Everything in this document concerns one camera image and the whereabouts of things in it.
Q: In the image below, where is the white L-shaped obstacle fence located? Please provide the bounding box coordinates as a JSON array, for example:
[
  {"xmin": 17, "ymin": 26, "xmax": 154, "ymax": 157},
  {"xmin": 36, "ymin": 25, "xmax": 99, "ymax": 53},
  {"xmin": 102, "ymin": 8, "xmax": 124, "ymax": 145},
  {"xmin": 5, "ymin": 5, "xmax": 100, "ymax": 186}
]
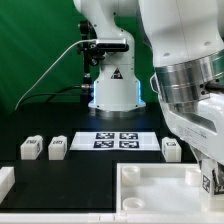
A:
[{"xmin": 0, "ymin": 166, "xmax": 224, "ymax": 224}]

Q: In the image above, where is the white sheet with fiducial tags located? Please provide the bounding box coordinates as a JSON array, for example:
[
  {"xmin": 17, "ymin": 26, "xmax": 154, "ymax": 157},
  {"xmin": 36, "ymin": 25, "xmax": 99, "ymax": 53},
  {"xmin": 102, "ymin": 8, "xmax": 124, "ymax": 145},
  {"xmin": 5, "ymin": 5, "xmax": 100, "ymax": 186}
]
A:
[{"xmin": 70, "ymin": 132, "xmax": 160, "ymax": 151}]

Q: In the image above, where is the white square tabletop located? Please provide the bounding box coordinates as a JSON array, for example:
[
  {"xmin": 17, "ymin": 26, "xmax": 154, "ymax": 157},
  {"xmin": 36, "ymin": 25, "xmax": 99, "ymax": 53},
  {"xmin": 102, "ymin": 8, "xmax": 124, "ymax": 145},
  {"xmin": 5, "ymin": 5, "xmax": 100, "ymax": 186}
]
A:
[{"xmin": 116, "ymin": 163, "xmax": 224, "ymax": 214}]

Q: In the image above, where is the black cable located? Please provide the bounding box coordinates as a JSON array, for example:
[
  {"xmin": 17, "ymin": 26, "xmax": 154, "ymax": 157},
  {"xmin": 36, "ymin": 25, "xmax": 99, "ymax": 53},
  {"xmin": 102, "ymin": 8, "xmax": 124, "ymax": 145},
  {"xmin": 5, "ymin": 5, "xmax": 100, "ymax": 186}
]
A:
[{"xmin": 19, "ymin": 85, "xmax": 94, "ymax": 108}]

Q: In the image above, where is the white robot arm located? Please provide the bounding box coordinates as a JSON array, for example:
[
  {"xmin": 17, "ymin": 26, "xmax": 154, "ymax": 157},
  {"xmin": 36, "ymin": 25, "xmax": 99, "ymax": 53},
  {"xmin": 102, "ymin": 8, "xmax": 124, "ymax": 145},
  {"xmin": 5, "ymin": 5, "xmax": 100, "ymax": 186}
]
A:
[{"xmin": 73, "ymin": 0, "xmax": 224, "ymax": 166}]

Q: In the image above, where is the grey cable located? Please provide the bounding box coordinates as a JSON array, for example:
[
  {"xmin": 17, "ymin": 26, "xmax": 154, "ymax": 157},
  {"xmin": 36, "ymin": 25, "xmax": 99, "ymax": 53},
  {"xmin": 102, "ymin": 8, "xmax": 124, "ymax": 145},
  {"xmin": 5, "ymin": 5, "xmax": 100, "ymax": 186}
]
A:
[{"xmin": 14, "ymin": 38, "xmax": 98, "ymax": 111}]

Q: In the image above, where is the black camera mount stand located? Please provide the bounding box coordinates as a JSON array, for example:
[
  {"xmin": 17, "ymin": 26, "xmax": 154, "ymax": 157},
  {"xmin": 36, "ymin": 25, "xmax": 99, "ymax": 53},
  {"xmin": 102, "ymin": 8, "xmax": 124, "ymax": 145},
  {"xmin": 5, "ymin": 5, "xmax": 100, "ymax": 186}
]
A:
[{"xmin": 77, "ymin": 20, "xmax": 103, "ymax": 104}]

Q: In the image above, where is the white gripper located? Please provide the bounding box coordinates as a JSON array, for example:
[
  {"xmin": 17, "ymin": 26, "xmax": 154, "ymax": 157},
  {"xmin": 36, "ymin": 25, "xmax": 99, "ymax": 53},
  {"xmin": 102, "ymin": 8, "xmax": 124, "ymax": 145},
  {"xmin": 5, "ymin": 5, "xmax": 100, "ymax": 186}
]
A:
[{"xmin": 159, "ymin": 94, "xmax": 224, "ymax": 165}]

